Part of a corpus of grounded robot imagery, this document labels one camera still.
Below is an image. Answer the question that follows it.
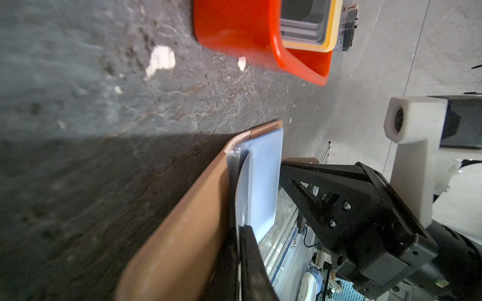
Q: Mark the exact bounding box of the white round object bottom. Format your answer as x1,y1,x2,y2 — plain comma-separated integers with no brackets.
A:
297,267,323,301

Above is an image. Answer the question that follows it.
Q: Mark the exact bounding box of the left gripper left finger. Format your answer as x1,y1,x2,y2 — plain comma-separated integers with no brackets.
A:
200,228,239,300

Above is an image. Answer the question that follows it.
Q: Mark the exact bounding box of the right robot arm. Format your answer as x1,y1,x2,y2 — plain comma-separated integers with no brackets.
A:
280,161,481,300

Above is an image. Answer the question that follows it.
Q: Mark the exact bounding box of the tan leather card holder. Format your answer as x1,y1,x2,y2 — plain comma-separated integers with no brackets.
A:
114,120,283,300

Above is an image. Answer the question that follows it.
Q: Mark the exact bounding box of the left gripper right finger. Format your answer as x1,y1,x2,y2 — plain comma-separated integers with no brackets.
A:
239,226,279,300

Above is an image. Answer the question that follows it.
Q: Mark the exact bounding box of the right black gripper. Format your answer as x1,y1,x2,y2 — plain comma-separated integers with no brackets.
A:
280,161,438,299

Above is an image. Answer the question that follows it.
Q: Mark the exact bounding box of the red plastic tray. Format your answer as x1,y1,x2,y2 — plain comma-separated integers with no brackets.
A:
193,0,332,86

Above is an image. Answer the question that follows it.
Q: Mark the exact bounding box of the small black pink box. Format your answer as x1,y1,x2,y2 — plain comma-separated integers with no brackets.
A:
337,3,359,51

